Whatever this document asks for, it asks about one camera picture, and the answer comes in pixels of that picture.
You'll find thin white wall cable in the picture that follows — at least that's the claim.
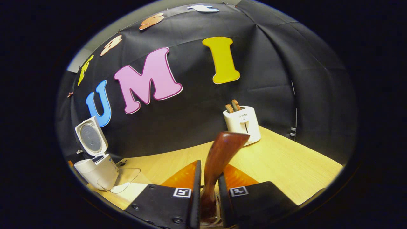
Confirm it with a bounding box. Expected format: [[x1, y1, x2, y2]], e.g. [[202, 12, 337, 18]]
[[290, 81, 298, 141]]

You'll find clear glass container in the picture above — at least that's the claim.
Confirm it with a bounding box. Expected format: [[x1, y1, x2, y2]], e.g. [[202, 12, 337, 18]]
[[96, 168, 141, 193]]

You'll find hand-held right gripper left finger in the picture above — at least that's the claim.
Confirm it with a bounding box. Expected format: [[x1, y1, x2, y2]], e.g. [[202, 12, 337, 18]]
[[125, 160, 201, 229]]

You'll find black backdrop cloth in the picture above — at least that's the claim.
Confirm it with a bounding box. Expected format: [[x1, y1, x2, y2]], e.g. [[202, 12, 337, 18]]
[[56, 0, 358, 166]]

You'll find white toaster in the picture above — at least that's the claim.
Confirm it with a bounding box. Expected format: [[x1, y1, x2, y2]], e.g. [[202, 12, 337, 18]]
[[223, 106, 261, 146]]

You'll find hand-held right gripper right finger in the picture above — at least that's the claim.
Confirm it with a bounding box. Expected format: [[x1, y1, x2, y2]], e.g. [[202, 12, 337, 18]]
[[218, 164, 299, 228]]

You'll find brown wooden spoon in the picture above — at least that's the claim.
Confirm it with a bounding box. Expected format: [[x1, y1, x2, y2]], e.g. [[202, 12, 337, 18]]
[[200, 131, 250, 223]]

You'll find white rice cooker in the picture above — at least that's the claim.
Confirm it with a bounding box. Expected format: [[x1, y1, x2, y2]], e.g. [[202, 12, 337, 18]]
[[74, 116, 120, 191]]

